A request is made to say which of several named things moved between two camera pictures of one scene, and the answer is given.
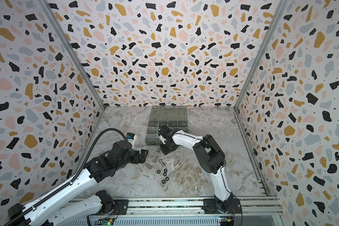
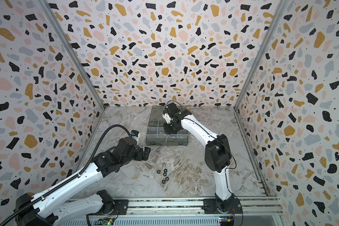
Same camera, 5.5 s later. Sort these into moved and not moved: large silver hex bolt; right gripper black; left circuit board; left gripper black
Moved: right gripper black
Not moved: left circuit board; left gripper black; large silver hex bolt
